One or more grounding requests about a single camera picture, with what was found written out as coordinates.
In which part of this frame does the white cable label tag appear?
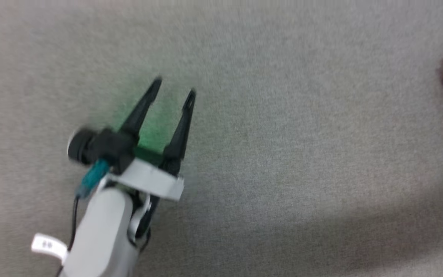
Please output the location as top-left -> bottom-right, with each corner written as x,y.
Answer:
31,233 -> 69,263

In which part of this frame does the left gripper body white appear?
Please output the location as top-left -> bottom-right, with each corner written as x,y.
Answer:
108,148 -> 185,247

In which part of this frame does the teal left camera connector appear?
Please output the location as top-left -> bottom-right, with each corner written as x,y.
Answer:
75,159 -> 111,197

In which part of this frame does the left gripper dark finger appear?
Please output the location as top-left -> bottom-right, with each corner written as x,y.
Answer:
160,88 -> 197,176
120,77 -> 163,143

